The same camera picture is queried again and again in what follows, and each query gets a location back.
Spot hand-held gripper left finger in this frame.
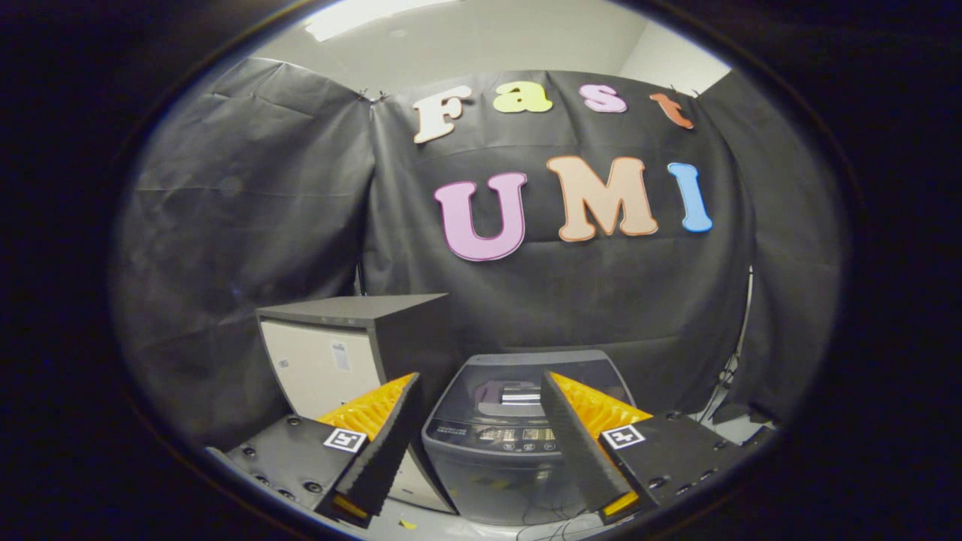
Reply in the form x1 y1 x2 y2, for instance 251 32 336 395
207 373 425 530

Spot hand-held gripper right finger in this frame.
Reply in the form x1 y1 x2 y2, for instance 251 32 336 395
540 372 749 527

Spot grey washing machine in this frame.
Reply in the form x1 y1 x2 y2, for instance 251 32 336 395
421 349 640 527

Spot dark grey beige cabinet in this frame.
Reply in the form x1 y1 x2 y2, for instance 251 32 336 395
256 293 461 515

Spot black backdrop cloth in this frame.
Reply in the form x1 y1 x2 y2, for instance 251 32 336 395
113 56 843 452

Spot thin metal stand pole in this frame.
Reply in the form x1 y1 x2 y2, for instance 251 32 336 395
695 267 755 422

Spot thin black floor cables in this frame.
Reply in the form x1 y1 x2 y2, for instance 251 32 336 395
517 505 602 541

